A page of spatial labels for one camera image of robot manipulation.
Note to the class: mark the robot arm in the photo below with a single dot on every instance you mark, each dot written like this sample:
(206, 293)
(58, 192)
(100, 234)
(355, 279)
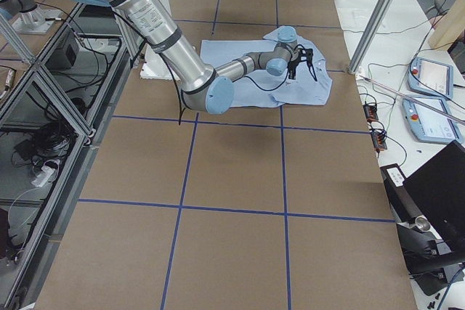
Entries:
(203, 87)
(10, 8)

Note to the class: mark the upper teach pendant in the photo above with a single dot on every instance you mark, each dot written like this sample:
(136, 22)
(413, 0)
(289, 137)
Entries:
(431, 77)

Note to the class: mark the teach pendant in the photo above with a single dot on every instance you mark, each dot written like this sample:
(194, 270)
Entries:
(428, 126)
(431, 77)

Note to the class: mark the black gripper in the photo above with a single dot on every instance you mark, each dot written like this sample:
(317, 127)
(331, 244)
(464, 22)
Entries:
(292, 67)

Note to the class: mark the white power strip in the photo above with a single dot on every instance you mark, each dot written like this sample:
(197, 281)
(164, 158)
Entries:
(43, 176)

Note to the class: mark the light blue t-shirt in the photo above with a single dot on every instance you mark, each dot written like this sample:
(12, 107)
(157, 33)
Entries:
(261, 89)

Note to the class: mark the orange terminal board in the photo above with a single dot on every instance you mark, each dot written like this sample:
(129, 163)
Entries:
(370, 111)

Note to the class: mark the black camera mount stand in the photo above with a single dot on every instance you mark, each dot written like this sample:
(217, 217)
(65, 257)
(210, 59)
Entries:
(423, 252)

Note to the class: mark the aluminium frame rack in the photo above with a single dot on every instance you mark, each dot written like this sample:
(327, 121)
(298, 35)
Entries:
(59, 85)

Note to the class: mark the aluminium frame post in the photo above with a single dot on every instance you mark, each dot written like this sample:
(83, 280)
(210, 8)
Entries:
(378, 14)

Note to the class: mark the lower teach pendant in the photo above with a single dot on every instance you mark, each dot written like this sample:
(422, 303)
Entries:
(428, 126)

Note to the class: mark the silver metal rod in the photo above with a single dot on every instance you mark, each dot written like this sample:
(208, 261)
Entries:
(411, 99)

